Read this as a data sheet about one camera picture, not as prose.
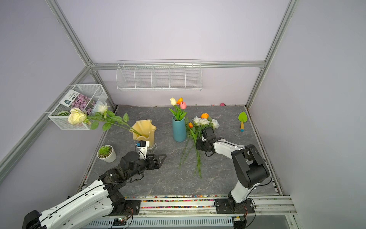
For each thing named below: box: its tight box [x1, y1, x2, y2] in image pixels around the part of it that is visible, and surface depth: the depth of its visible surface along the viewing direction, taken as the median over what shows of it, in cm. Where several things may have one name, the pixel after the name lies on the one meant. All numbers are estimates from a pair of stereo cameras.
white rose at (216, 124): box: [211, 118, 221, 130], surface depth 106 cm
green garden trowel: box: [238, 111, 248, 133], surface depth 115 cm
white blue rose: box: [93, 101, 142, 137], surface depth 73 cm
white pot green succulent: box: [96, 145, 117, 163], surface depth 86 cm
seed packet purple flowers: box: [59, 89, 97, 115], surface depth 76 cm
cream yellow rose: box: [67, 107, 142, 136], surface depth 59 cm
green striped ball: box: [57, 110, 71, 116], surface depth 72 cm
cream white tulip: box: [170, 97, 177, 115], surface depth 82 cm
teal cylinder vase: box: [172, 114, 187, 143], surface depth 91 cm
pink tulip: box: [180, 101, 188, 110], surface depth 79 cm
